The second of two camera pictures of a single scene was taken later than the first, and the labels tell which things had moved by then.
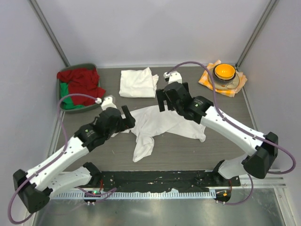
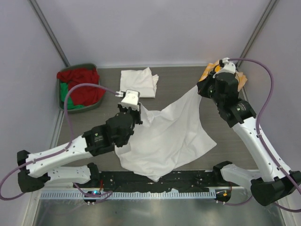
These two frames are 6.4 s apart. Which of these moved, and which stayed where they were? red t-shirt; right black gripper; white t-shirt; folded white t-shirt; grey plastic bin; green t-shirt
Moved: white t-shirt; right black gripper
Stayed: folded white t-shirt; grey plastic bin; green t-shirt; red t-shirt
